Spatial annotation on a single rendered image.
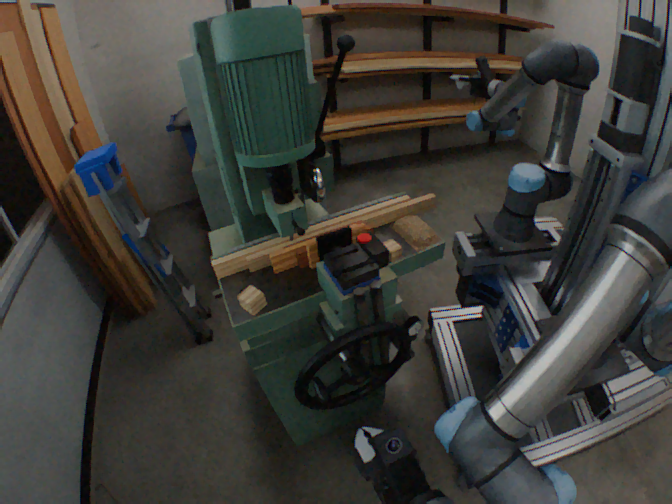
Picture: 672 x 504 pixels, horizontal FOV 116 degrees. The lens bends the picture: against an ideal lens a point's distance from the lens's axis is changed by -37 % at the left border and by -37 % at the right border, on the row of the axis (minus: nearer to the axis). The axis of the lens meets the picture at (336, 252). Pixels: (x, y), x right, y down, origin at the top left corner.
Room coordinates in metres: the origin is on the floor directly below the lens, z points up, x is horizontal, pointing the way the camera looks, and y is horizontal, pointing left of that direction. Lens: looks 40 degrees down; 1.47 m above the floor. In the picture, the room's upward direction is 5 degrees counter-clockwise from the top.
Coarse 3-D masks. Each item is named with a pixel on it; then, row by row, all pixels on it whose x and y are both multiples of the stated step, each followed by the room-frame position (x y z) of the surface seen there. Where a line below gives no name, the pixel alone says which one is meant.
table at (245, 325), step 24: (384, 240) 0.71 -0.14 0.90; (408, 264) 0.63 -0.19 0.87; (240, 288) 0.57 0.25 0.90; (264, 288) 0.56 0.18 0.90; (288, 288) 0.56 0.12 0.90; (312, 288) 0.55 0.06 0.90; (240, 312) 0.49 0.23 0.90; (264, 312) 0.49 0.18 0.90; (288, 312) 0.50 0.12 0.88; (312, 312) 0.52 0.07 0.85; (240, 336) 0.45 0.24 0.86; (336, 336) 0.44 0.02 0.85
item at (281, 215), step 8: (264, 192) 0.74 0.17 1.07; (264, 200) 0.74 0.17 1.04; (272, 200) 0.69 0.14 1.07; (296, 200) 0.68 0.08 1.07; (272, 208) 0.66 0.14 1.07; (280, 208) 0.65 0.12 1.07; (288, 208) 0.65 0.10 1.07; (296, 208) 0.64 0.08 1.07; (304, 208) 0.65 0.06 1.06; (272, 216) 0.68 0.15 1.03; (280, 216) 0.63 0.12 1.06; (288, 216) 0.63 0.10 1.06; (296, 216) 0.64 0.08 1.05; (304, 216) 0.65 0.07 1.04; (280, 224) 0.63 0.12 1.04; (288, 224) 0.63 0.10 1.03; (304, 224) 0.65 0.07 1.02; (280, 232) 0.63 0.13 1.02; (288, 232) 0.63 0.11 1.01; (296, 232) 0.64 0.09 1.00
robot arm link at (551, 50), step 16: (544, 48) 0.81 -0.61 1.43; (560, 48) 0.78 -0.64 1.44; (528, 64) 0.84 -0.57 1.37; (544, 64) 0.80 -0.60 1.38; (560, 64) 0.77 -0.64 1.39; (512, 80) 0.90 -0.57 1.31; (528, 80) 0.85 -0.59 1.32; (544, 80) 0.81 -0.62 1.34; (496, 96) 0.97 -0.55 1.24; (512, 96) 0.91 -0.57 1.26; (480, 112) 1.04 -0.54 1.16; (496, 112) 0.97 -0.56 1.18; (480, 128) 1.03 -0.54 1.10; (496, 128) 1.05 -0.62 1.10
